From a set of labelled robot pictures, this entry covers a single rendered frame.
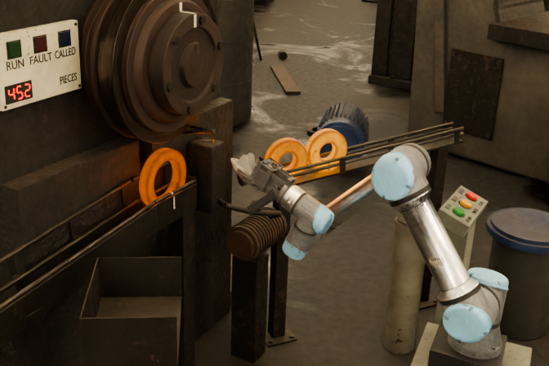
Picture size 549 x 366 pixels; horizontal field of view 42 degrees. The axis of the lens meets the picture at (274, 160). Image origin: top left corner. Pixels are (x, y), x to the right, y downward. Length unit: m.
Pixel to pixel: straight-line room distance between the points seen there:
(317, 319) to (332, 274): 0.37
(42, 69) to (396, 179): 0.93
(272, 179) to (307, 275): 1.11
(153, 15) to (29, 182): 0.53
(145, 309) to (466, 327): 0.82
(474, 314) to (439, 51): 2.81
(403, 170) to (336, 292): 1.28
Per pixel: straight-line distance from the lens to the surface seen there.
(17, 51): 1.81
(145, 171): 2.09
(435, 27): 4.54
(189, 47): 1.95
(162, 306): 1.82
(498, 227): 2.79
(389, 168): 1.87
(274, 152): 2.40
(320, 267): 3.23
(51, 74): 1.90
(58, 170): 1.94
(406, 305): 2.63
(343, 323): 2.87
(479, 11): 4.42
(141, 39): 1.89
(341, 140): 2.51
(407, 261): 2.54
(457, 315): 1.95
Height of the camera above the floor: 1.59
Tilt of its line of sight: 21 degrees down
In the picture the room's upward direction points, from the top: 2 degrees clockwise
